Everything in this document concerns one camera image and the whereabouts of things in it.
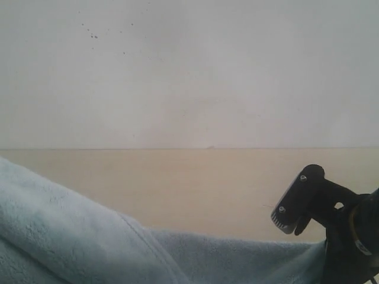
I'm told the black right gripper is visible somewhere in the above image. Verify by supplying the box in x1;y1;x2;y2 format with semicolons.
321;208;370;283

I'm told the light blue terry towel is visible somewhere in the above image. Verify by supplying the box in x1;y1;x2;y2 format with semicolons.
1;159;325;283

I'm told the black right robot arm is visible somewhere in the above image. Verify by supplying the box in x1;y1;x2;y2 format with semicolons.
320;191;378;283

